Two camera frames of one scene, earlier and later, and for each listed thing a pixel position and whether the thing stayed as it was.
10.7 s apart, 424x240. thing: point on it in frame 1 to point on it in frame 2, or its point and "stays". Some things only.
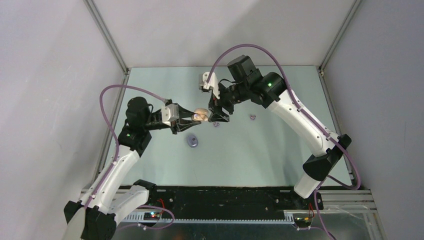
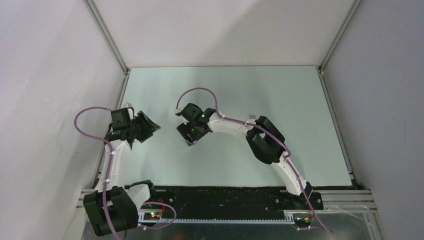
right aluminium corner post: x=321 y=66 stays
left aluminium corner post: x=102 y=28 stays
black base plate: x=166 y=202 stays
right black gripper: x=215 y=108 to x=184 y=129
